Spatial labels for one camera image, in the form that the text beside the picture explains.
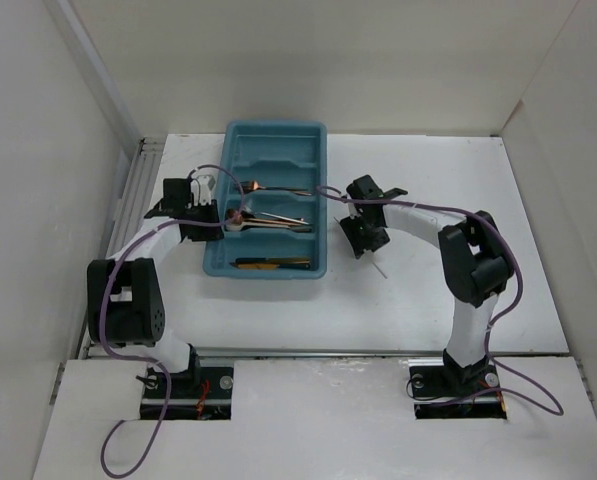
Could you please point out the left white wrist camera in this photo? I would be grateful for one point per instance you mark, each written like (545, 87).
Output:
(201, 189)

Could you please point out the dark green handled knife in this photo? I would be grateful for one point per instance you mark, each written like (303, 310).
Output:
(299, 263)

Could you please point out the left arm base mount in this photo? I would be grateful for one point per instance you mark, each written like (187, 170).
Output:
(206, 397)

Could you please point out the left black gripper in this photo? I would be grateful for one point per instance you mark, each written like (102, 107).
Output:
(210, 233)

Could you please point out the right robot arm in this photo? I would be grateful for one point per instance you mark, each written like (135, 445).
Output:
(475, 264)

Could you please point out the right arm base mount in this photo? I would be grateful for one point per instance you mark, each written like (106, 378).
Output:
(435, 398)

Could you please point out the silver spoon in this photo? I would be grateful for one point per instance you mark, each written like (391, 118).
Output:
(271, 217)

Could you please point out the white plastic spoon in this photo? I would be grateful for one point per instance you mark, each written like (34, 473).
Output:
(251, 224)

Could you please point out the small copper spoon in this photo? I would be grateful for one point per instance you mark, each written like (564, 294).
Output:
(296, 229)

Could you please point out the copper fork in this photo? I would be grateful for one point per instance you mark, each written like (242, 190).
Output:
(255, 183)

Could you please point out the aluminium rail left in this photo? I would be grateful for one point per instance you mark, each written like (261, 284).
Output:
(133, 187)

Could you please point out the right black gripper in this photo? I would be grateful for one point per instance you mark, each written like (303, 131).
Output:
(349, 225)

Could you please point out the gold knife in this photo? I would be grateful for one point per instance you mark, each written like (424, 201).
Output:
(256, 266)

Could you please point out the blue plastic cutlery tray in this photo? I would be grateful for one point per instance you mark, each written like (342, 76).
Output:
(274, 153)

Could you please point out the aluminium rail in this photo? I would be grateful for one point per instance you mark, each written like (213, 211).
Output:
(133, 187)
(244, 353)

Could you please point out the aluminium rail front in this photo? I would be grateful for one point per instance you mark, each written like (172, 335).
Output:
(244, 353)

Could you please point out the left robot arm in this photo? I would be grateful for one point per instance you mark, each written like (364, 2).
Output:
(125, 308)

